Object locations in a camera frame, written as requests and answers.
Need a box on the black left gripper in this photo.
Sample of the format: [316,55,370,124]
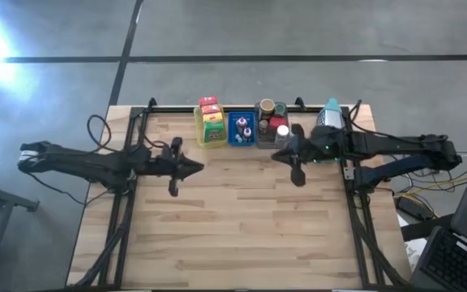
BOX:
[150,136,205,198]

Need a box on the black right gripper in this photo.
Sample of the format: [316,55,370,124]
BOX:
[271,123,316,187]

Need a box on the gold spice tin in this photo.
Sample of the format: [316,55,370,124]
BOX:
[268,115,288,130]

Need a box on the green Apple Jacks box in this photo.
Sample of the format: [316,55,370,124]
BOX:
[203,120,226,144]

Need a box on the grey translucent plastic bin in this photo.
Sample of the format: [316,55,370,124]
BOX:
[253,101,289,150]

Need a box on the yellow plastic bin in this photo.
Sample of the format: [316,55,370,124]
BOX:
[193,103,229,149]

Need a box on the blue plastic bin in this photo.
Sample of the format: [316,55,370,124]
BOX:
[227,111,257,147]

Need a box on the teal metal box grater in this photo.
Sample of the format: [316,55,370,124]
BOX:
[316,97,346,130]

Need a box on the black power brick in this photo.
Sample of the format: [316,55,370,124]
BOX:
[395,196,426,222]

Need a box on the white paper scrap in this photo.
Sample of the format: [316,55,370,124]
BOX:
[402,238,428,273]

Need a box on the dark grey laptop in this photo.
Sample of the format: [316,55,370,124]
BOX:
[409,133,467,292]

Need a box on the black aluminium table frame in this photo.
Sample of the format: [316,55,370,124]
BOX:
[71,97,411,291]

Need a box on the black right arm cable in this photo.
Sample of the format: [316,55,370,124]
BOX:
[347,99,421,143]

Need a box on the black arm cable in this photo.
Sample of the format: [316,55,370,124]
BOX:
[347,99,421,143]
[86,114,115,154]

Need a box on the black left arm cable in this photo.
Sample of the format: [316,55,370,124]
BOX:
[86,114,115,154]

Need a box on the yellow cable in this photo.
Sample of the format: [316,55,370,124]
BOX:
[395,177,467,204]

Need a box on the thin black floor cable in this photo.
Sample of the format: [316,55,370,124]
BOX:
[25,172,111,206]

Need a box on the black cable tangle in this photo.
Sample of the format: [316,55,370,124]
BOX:
[403,161,461,190]

